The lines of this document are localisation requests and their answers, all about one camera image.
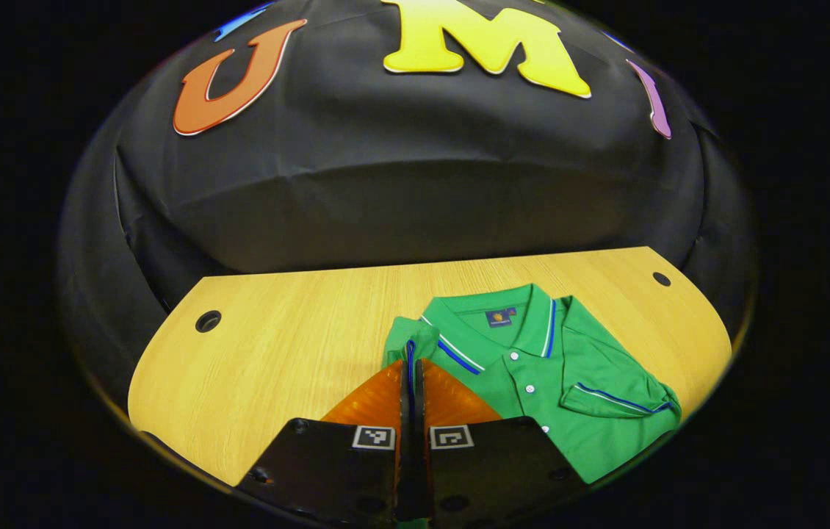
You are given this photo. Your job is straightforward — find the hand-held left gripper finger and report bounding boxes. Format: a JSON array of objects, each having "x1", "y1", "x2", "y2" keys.
[
  {"x1": 235, "y1": 359, "x2": 416, "y2": 526},
  {"x1": 415, "y1": 359, "x2": 592, "y2": 528}
]

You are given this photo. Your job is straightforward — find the green T-shirt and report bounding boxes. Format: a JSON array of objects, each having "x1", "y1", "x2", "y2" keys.
[{"x1": 382, "y1": 283, "x2": 682, "y2": 486}]

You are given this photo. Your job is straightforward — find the black backdrop cloth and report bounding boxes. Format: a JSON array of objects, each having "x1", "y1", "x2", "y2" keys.
[{"x1": 55, "y1": 0, "x2": 757, "y2": 412}]

